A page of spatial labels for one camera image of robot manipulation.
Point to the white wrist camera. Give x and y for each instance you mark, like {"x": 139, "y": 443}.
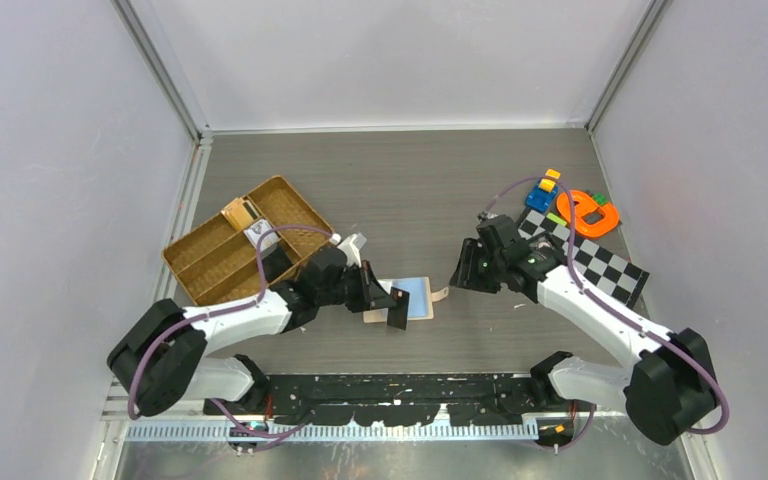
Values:
{"x": 351, "y": 246}
{"x": 487, "y": 219}

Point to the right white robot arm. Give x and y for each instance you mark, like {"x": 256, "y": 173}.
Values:
{"x": 664, "y": 382}

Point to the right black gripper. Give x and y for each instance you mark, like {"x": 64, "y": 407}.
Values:
{"x": 464, "y": 275}

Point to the green toy block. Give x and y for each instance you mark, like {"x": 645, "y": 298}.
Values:
{"x": 599, "y": 199}

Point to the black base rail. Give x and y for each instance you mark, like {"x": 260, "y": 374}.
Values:
{"x": 490, "y": 399}

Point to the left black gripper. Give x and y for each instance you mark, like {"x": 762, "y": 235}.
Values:
{"x": 371, "y": 293}

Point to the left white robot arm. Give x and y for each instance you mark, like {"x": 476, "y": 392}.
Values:
{"x": 167, "y": 356}

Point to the beige card holder wallet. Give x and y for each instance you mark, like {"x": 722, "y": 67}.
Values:
{"x": 421, "y": 296}

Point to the blue toy block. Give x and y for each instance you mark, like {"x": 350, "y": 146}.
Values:
{"x": 541, "y": 200}

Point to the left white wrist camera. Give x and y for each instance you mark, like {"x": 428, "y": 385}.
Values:
{"x": 351, "y": 246}

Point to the black white checkerboard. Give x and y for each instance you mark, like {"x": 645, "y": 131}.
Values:
{"x": 613, "y": 274}

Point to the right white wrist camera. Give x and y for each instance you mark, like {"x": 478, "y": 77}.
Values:
{"x": 487, "y": 219}

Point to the lime green stick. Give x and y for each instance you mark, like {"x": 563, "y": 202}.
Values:
{"x": 557, "y": 219}

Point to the gold credit card in tray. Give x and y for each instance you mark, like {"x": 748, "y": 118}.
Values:
{"x": 240, "y": 213}

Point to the woven wicker tray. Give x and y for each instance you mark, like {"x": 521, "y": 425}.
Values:
{"x": 214, "y": 263}

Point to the orange plastic letter toy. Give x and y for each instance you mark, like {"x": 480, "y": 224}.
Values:
{"x": 591, "y": 220}

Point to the black credit card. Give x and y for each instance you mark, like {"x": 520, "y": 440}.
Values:
{"x": 398, "y": 308}

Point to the white credit card in tray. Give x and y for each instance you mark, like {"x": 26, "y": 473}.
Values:
{"x": 261, "y": 235}

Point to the yellow toy block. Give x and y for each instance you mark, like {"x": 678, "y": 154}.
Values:
{"x": 549, "y": 181}

